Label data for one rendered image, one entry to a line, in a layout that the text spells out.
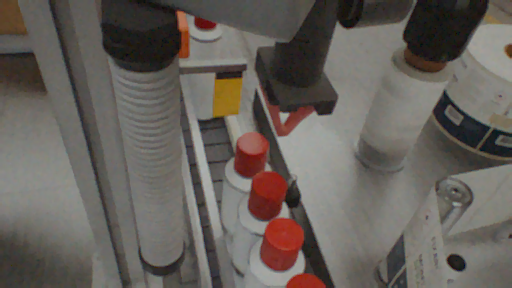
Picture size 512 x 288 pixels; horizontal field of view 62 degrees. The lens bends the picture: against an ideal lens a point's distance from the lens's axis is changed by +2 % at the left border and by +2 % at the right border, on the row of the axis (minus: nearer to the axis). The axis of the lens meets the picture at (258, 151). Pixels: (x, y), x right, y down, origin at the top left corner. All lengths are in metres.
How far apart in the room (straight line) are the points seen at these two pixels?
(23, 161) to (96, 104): 0.44
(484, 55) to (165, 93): 0.66
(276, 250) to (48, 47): 0.22
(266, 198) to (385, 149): 0.35
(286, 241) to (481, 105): 0.52
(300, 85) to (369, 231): 0.27
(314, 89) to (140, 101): 0.28
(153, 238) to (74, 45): 0.15
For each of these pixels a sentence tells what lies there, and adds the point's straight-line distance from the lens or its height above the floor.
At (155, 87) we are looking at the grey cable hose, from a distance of 0.20.
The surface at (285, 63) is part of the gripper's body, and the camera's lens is 0.44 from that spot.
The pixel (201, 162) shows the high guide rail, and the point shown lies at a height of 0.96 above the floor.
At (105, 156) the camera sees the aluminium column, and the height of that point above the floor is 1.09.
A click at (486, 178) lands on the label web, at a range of 0.54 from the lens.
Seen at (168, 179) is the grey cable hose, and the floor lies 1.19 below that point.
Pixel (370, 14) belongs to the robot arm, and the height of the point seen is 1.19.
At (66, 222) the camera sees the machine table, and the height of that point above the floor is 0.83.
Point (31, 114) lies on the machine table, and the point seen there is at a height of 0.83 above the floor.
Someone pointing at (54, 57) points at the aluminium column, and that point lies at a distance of 0.33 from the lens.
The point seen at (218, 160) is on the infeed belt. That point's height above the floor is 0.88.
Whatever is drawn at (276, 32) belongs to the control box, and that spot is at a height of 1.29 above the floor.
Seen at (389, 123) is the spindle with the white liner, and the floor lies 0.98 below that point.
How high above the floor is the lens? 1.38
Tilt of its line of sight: 46 degrees down
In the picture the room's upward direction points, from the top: 10 degrees clockwise
